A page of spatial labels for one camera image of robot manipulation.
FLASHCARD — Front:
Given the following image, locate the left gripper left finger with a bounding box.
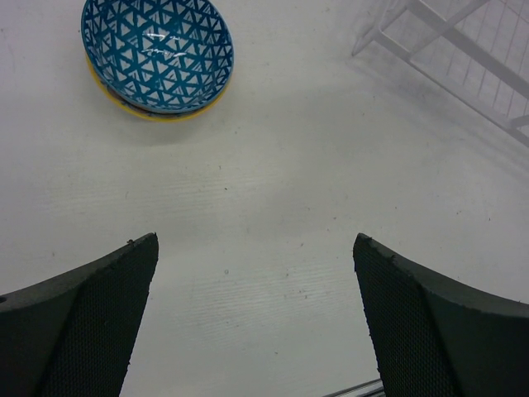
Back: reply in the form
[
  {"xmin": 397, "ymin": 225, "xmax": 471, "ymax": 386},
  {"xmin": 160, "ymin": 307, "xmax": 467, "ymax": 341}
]
[{"xmin": 1, "ymin": 233, "xmax": 159, "ymax": 396}]

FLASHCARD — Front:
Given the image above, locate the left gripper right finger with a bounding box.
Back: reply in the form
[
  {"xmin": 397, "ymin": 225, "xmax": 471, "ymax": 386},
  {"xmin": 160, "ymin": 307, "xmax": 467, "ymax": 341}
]
[{"xmin": 353, "ymin": 233, "xmax": 528, "ymax": 396}]

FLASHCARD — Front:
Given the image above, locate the yellow blue patterned bowl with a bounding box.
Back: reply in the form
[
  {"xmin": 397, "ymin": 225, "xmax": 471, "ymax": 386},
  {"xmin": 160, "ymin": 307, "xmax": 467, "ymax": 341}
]
[{"xmin": 84, "ymin": 54, "xmax": 231, "ymax": 123}]

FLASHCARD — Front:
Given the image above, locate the blue triangle pattern bowl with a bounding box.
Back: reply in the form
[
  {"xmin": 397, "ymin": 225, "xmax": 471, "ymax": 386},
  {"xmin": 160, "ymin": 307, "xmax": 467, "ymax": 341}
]
[{"xmin": 81, "ymin": 0, "xmax": 235, "ymax": 113}]

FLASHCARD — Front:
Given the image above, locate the white wire dish rack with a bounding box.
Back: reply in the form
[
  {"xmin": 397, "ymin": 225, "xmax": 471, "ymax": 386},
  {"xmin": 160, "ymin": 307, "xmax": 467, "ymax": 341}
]
[{"xmin": 352, "ymin": 1, "xmax": 528, "ymax": 145}]

